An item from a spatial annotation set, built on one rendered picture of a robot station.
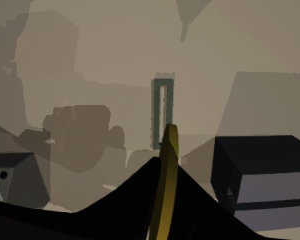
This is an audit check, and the thin gold coin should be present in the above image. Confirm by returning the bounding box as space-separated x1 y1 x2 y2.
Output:
149 124 179 240

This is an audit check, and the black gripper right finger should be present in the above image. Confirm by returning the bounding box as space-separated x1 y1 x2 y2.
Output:
167 164 285 240

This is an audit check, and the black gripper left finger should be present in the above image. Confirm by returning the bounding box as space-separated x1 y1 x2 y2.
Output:
0 157 162 240

